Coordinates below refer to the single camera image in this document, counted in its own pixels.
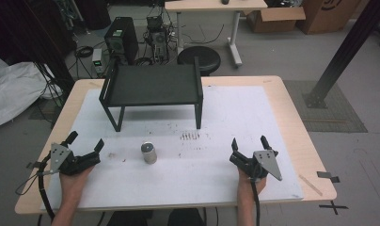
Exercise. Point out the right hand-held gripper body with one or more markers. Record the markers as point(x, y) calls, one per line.
point(260, 163)

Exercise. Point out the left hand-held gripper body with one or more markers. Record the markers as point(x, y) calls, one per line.
point(67, 160)

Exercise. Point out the silver metal can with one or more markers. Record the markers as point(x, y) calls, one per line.
point(149, 153)

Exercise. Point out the black metal shelf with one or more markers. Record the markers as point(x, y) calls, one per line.
point(153, 84)

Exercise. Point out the person's left hand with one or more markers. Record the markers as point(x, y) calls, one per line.
point(72, 180)

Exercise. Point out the person's right hand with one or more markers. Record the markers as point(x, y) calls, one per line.
point(245, 183)

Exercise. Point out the white table mat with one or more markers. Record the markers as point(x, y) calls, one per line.
point(210, 169)

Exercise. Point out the thin wooden stick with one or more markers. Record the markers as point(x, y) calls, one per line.
point(310, 185)

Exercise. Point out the black tape strip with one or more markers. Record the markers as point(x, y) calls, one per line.
point(327, 176)

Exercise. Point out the white cloth sheet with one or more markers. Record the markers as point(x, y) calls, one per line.
point(15, 91)

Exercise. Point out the grey floor mat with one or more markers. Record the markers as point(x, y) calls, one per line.
point(335, 119)

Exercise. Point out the grey power supply unit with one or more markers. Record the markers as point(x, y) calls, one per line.
point(97, 61)

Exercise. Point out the black round stool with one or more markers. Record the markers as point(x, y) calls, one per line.
point(207, 59)

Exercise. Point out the black computer tower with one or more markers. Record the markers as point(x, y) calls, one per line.
point(122, 37)

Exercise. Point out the black curtain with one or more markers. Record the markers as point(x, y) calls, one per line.
point(28, 34)

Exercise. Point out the small open computer case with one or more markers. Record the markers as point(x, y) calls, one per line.
point(157, 39)

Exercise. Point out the open cardboard box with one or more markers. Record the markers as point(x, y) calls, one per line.
point(272, 20)

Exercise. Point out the large printed cardboard box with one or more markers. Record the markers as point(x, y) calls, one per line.
point(326, 15)

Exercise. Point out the white-legged wooden desk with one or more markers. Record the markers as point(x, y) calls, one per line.
point(210, 4)

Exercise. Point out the black metal post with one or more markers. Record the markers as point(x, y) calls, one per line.
point(345, 50)

